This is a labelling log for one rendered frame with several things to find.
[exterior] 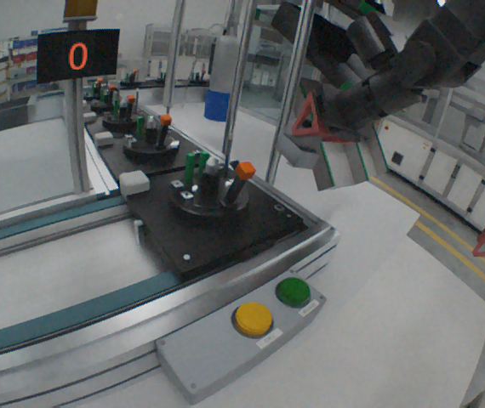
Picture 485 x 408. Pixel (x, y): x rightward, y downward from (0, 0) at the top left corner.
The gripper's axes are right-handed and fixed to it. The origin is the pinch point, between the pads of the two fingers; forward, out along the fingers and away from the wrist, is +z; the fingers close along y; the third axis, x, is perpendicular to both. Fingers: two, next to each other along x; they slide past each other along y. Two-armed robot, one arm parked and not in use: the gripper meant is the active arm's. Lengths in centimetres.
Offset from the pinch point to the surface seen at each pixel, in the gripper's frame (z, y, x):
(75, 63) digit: 3.7, 35.6, -7.9
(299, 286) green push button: -2.5, 7.4, 22.7
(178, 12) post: 65, 3, -103
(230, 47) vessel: 54, -21, -73
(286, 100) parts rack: 7.0, -3.7, -11.1
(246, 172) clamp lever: 0.6, 11.9, 7.5
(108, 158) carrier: 30.4, 28.1, -3.6
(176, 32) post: 73, 0, -95
